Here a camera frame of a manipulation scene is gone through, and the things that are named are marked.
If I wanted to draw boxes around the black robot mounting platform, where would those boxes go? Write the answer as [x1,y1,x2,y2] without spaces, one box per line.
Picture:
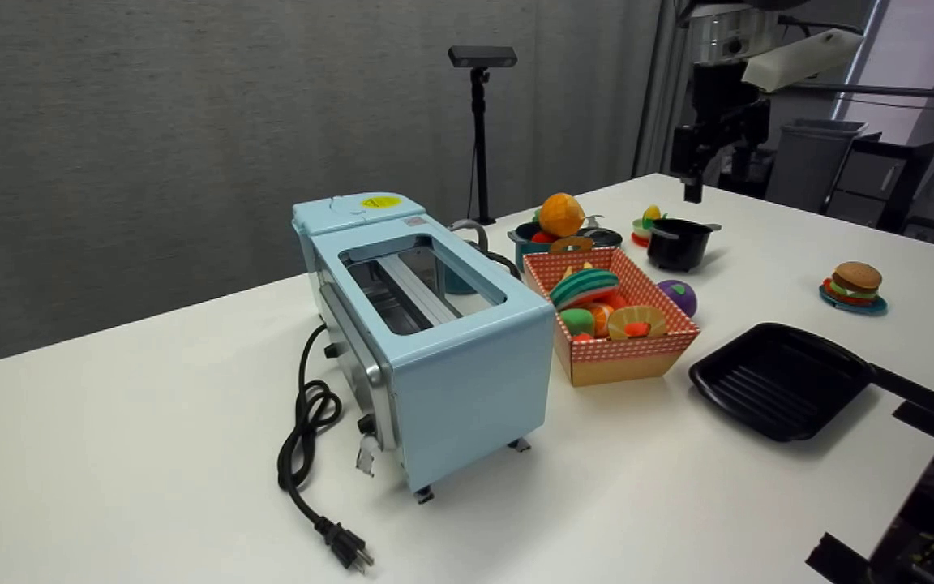
[805,367,934,584]

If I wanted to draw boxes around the black camera on stand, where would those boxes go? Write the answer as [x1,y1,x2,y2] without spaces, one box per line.
[445,41,522,226]

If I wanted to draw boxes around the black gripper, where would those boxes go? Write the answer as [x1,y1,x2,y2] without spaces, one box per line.
[672,59,775,207]

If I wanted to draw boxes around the black toy cooking pot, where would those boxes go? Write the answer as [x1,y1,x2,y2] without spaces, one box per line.
[644,214,725,275]

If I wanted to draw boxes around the green plush lime toy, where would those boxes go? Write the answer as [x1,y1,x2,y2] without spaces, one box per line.
[556,305,595,339]

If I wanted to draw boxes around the black toaster power cord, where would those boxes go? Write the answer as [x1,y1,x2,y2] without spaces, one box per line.
[273,321,377,573]

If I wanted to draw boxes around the green striped watermelon plushie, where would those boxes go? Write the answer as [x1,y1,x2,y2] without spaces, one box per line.
[546,267,623,312]

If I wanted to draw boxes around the orange checkered cardboard basket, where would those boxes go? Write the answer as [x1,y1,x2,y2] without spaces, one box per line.
[519,242,703,388]

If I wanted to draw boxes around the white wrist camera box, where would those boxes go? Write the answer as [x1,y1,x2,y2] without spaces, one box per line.
[739,27,865,98]

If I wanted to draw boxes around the plush burger toy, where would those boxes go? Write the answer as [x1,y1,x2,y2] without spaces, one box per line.
[824,261,886,307]

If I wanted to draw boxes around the orange slice plush toy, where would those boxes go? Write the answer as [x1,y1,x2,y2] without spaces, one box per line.
[607,301,672,344]

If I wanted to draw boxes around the purple plush eggplant toy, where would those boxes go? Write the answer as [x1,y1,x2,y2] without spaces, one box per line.
[653,275,703,321]

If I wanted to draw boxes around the orange plush fruit toy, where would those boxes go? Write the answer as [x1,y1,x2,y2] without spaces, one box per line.
[533,188,590,242]

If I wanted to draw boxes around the stacked yellow green red toys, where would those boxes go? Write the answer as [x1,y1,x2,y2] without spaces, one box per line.
[628,201,672,251]

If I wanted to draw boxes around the black ridged grill tray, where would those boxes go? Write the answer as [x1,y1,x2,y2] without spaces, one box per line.
[686,321,879,444]

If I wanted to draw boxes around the light blue toaster oven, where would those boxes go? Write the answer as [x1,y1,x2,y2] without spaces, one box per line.
[289,191,556,507]

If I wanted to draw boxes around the small blue toy plate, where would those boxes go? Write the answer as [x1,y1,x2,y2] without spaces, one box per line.
[817,279,891,321]

